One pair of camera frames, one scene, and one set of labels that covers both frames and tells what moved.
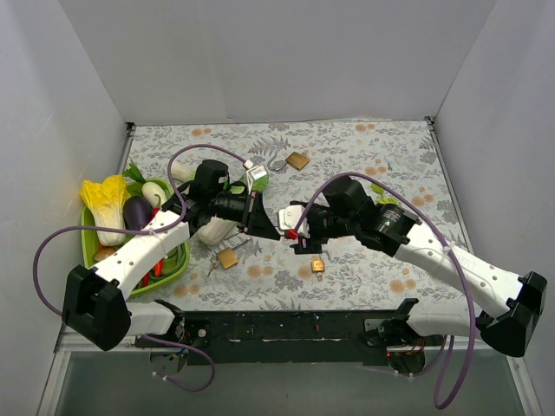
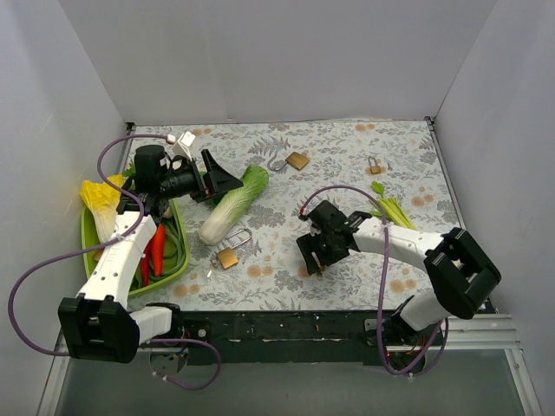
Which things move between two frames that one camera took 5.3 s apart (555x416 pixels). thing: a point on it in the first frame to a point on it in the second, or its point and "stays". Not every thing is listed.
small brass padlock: (318, 266) stays
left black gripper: (250, 211) to (207, 178)
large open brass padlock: (296, 160) stays
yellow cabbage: (107, 201) stays
